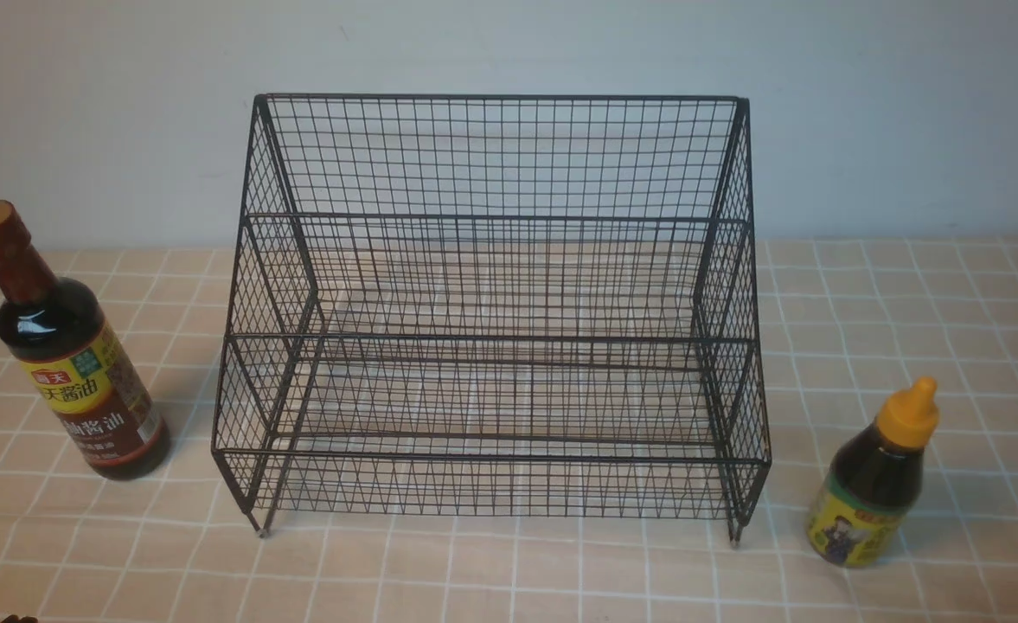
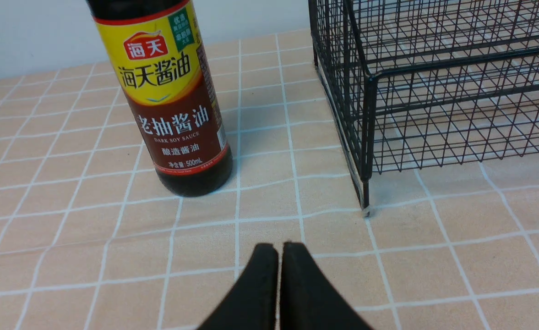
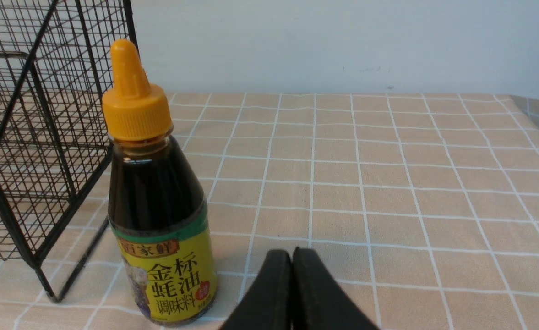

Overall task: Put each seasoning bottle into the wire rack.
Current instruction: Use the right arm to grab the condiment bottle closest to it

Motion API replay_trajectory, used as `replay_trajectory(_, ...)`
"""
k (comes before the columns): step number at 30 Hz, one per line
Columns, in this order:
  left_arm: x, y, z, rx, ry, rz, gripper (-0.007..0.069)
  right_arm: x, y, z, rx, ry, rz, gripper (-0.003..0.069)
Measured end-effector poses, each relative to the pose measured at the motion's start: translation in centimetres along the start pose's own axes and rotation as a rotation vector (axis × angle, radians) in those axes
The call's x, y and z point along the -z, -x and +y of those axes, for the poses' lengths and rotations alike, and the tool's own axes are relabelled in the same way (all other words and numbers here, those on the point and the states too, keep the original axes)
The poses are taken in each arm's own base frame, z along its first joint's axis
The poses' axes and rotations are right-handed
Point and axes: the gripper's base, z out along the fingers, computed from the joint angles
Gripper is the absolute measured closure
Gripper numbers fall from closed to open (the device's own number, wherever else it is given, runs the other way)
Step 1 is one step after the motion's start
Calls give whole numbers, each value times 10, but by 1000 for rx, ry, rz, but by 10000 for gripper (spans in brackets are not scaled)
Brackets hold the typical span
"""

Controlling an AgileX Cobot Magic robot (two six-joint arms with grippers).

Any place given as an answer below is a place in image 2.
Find black wire mesh shelf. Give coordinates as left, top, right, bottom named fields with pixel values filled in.
left=308, top=0, right=539, bottom=215

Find checkered beige tablecloth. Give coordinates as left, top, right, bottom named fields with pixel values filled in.
left=0, top=29, right=539, bottom=330

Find dark soy sauce bottle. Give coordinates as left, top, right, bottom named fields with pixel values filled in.
left=87, top=0, right=233, bottom=197

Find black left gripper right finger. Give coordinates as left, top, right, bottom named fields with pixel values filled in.
left=279, top=242, right=372, bottom=330

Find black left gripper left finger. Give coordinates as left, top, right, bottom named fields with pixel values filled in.
left=198, top=243, right=278, bottom=330

